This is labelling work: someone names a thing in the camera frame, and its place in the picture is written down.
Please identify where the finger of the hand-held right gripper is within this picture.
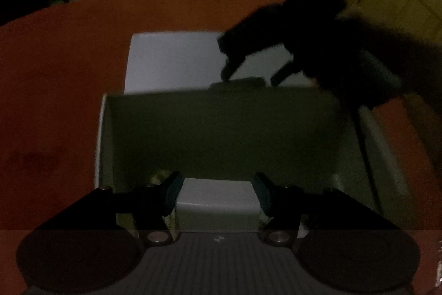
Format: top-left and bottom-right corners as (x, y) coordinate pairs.
(270, 61), (305, 87)
(217, 1), (289, 81)

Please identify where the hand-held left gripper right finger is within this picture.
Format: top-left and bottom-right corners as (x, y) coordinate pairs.
(251, 172), (410, 247)

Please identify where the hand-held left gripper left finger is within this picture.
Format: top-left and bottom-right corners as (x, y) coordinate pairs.
(24, 171), (184, 247)

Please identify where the white oblong container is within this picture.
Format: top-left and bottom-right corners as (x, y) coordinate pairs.
(175, 177), (260, 232)

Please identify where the white cardboard box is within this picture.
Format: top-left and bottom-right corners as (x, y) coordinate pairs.
(95, 32), (415, 233)

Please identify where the small brown object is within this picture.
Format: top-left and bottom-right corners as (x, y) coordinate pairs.
(148, 170), (170, 185)

